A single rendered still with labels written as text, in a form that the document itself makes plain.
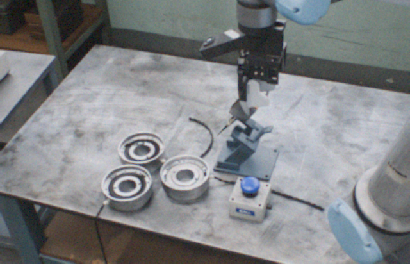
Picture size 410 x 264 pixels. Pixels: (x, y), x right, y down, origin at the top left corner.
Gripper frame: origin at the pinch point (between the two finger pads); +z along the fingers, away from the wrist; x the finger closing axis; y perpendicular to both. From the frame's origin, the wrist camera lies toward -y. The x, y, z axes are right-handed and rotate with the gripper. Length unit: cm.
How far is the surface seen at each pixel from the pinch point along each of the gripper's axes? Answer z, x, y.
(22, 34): 71, 115, -148
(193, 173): 13.8, -9.1, -9.5
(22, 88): 28, 25, -78
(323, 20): 64, 149, -3
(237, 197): 11.8, -15.0, 2.0
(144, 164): 12.6, -10.3, -20.2
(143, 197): 13.0, -19.1, -16.9
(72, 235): 41, -13, -43
